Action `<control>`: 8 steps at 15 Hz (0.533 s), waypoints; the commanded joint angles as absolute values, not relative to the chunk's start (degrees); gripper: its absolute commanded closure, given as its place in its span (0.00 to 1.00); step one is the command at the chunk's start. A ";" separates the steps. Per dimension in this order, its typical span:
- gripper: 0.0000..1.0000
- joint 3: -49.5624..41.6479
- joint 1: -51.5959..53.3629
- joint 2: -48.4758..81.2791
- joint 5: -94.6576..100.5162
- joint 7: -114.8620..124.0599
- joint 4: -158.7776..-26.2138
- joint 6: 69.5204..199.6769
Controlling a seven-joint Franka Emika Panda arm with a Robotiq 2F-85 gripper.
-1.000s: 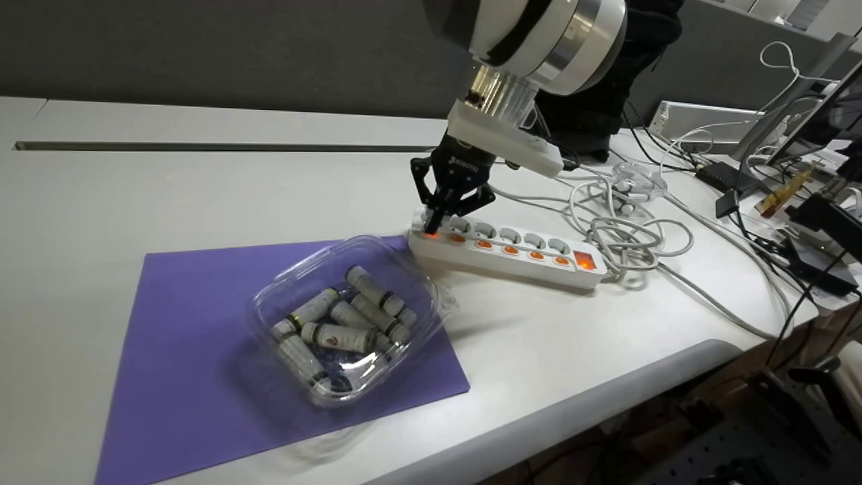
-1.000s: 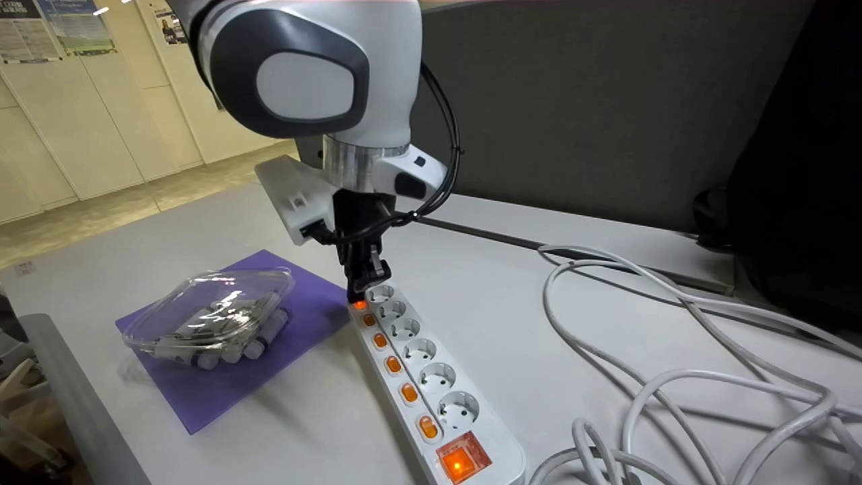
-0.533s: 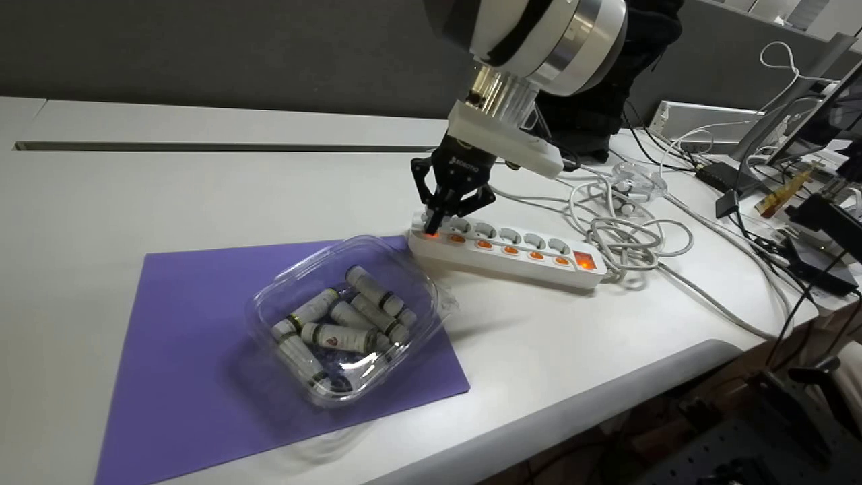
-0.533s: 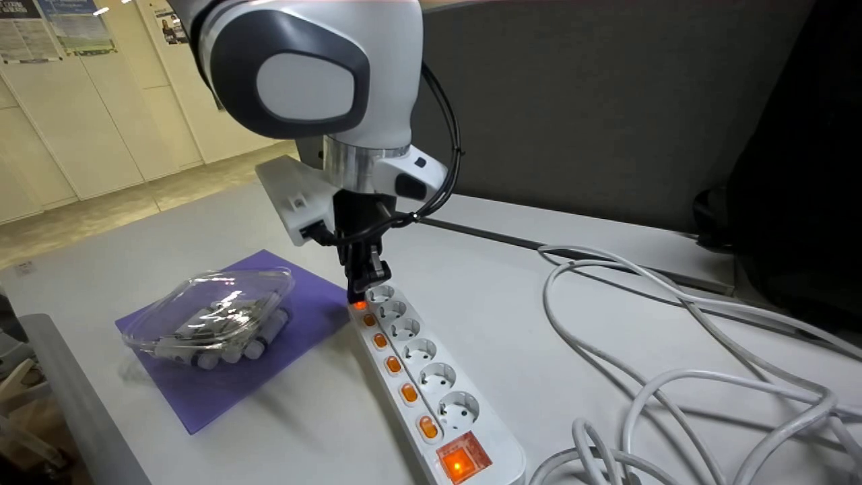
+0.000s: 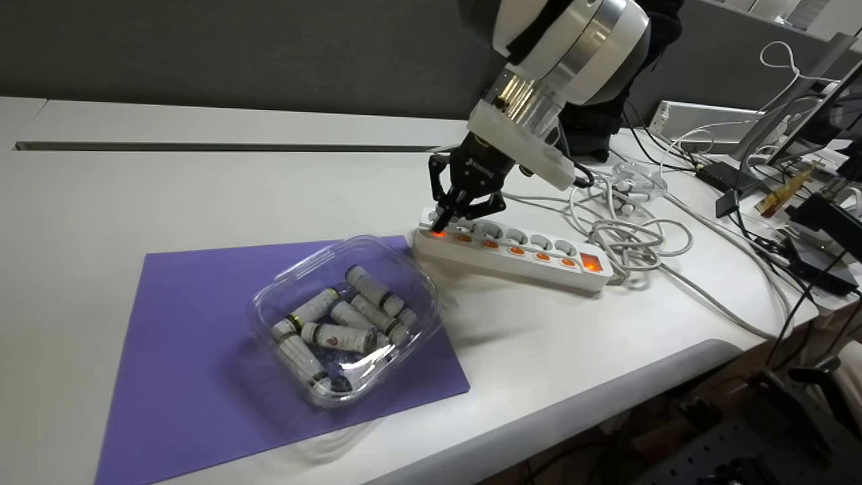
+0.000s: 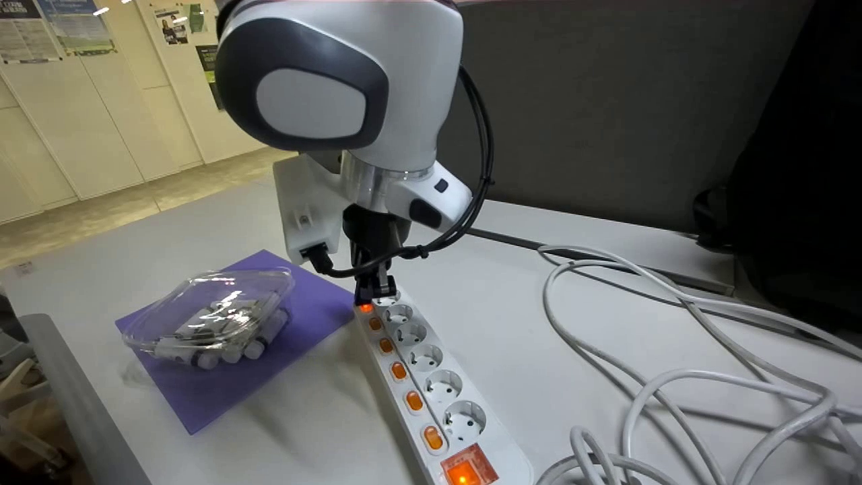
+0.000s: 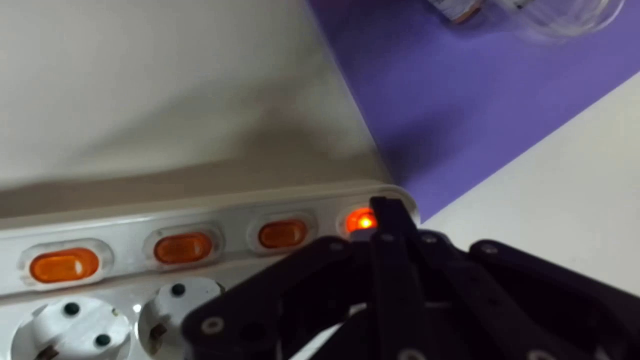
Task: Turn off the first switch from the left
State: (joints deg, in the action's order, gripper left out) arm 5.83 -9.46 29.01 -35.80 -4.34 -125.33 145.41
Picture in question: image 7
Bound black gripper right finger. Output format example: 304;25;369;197
393;198;640;360

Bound purple paper mat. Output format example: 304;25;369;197
308;0;640;222

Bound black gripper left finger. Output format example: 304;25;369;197
180;197;395;360

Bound white multi-socket power strip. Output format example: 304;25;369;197
0;179;421;360

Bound clear plastic clamshell container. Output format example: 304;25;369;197
426;0;628;44

